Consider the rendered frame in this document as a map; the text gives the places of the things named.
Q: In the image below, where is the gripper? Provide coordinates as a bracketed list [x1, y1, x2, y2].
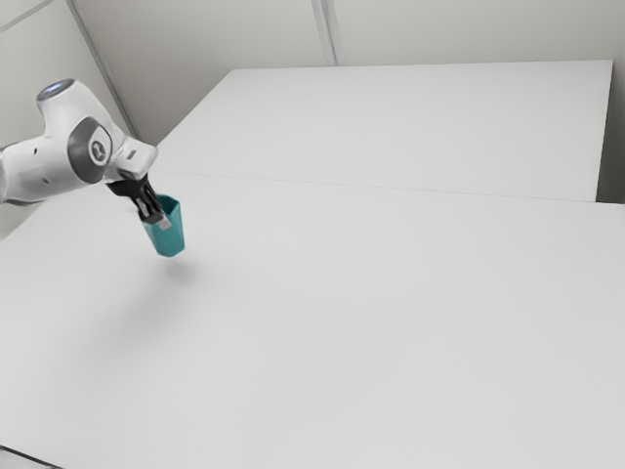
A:
[107, 173, 172, 233]

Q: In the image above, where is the teal faceted mug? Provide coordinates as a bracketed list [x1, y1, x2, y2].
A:
[140, 193, 188, 258]

